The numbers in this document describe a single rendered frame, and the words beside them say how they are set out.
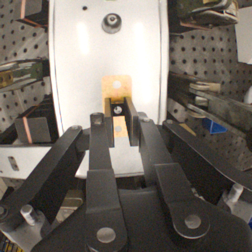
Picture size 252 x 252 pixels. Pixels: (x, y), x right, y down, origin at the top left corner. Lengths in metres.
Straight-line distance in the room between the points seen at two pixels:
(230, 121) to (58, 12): 0.33
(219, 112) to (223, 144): 0.68
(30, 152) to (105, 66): 0.25
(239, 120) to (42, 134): 0.37
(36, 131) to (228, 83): 0.77
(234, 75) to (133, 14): 0.62
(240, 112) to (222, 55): 0.58
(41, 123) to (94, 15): 0.24
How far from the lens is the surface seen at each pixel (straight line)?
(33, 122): 0.38
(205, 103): 0.28
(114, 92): 0.20
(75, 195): 0.41
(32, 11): 0.36
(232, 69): 0.82
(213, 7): 0.28
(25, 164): 0.42
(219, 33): 0.77
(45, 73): 0.44
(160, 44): 0.31
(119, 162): 0.37
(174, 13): 0.43
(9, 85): 0.26
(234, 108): 0.22
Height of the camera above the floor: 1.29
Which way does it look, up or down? 66 degrees down
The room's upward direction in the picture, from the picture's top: 165 degrees clockwise
